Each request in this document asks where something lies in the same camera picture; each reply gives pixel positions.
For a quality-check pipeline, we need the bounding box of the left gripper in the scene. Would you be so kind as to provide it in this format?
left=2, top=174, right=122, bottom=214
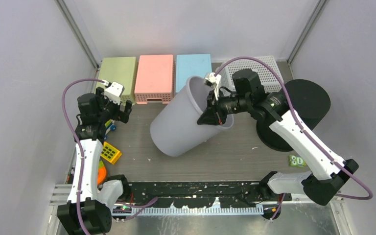
left=96, top=88, right=131, bottom=123

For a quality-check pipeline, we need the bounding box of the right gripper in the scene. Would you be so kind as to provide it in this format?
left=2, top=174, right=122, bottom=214
left=197, top=88, right=251, bottom=125

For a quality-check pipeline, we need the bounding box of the pale green perforated basket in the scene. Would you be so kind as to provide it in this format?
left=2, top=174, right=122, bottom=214
left=97, top=57, right=138, bottom=105

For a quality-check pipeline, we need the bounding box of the pink perforated basket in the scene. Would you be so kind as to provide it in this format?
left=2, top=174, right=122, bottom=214
left=134, top=54, right=174, bottom=104

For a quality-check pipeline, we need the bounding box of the light blue basket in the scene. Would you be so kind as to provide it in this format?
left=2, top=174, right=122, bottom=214
left=175, top=54, right=212, bottom=93

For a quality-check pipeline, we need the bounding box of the grey basket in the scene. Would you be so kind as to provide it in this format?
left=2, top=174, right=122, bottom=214
left=219, top=55, right=283, bottom=93

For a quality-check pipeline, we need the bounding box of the black grey round bin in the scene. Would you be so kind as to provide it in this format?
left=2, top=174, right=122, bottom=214
left=256, top=79, right=331, bottom=152

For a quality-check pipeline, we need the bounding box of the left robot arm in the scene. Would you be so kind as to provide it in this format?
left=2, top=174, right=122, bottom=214
left=57, top=93, right=132, bottom=235

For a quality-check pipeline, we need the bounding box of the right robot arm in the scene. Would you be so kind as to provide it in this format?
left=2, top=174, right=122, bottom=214
left=197, top=69, right=358, bottom=206

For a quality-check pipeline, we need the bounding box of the toy car with blue wheels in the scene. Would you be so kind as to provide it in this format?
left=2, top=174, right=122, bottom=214
left=105, top=119, right=116, bottom=134

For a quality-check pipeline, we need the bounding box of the yellow grid toy block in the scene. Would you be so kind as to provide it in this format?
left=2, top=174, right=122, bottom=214
left=100, top=141, right=122, bottom=165

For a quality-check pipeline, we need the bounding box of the orange curved toy piece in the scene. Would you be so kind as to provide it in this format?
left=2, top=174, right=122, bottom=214
left=97, top=160, right=107, bottom=186

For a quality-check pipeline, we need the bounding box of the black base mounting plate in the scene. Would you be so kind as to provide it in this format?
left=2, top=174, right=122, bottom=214
left=117, top=181, right=282, bottom=209

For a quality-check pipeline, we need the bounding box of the green owl toy block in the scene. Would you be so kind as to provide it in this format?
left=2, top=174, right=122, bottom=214
left=288, top=155, right=307, bottom=167

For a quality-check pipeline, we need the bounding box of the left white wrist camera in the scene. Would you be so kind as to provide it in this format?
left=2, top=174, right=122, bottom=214
left=104, top=82, right=125, bottom=104

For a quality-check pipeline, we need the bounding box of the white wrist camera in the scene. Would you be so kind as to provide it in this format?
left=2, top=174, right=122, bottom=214
left=204, top=72, right=222, bottom=100
left=104, top=82, right=125, bottom=104

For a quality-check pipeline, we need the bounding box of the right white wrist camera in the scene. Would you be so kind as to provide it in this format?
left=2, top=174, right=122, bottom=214
left=204, top=72, right=222, bottom=100

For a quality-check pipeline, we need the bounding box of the slotted cable duct rail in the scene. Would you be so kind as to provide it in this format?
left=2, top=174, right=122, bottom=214
left=138, top=204, right=264, bottom=216

